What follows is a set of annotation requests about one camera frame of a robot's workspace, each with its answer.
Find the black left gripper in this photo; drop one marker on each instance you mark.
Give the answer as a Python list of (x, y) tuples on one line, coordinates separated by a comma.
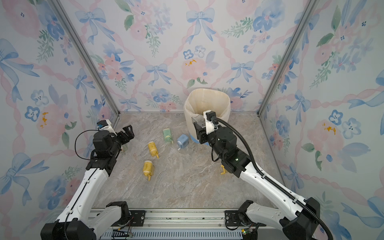
[(130, 133)]

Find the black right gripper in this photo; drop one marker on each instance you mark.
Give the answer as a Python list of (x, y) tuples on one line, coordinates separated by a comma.
[(202, 133)]

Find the yellow pencil sharpener front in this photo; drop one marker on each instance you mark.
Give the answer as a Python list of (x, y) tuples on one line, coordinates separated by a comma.
[(148, 169)]

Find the yellow pencil sharpener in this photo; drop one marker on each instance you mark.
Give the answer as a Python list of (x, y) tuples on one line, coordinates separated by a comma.
[(224, 171), (148, 169), (153, 149)]

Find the pale green pencil sharpener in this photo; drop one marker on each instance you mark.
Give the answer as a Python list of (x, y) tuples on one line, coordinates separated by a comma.
[(124, 148)]

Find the clear shavings tray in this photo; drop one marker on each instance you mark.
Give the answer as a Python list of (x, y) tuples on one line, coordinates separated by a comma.
[(199, 120)]

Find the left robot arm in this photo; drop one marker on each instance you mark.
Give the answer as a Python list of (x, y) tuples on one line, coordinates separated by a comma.
[(74, 223)]

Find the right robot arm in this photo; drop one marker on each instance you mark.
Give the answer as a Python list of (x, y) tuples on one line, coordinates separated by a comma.
[(297, 217)]

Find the blue pencil sharpener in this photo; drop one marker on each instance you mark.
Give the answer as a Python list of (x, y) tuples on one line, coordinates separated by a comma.
[(182, 142)]

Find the yellow pencil sharpener back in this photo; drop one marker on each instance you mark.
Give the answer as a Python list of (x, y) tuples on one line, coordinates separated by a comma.
[(153, 149)]

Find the yellow pencil sharpener right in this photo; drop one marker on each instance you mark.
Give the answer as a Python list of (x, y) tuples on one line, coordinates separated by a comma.
[(224, 171)]

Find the cream waste bin with liner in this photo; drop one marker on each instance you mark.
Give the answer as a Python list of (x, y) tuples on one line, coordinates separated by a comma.
[(201, 100)]

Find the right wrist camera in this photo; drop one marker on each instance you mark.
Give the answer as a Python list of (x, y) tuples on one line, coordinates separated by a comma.
[(209, 120)]

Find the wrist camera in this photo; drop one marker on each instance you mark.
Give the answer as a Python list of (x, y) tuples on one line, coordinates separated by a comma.
[(209, 120), (105, 125)]

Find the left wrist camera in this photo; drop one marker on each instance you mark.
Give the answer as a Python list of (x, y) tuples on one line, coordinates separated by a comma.
[(105, 125)]

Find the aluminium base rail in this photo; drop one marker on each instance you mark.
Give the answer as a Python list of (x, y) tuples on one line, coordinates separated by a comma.
[(190, 224)]

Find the aluminium corner post left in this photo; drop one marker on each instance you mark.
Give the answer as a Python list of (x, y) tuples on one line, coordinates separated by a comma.
[(59, 10)]

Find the aluminium corner post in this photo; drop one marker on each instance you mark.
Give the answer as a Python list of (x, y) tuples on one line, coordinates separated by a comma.
[(59, 10), (291, 47)]

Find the aluminium corner post right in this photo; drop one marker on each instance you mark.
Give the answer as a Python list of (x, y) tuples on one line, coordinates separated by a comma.
[(291, 47)]

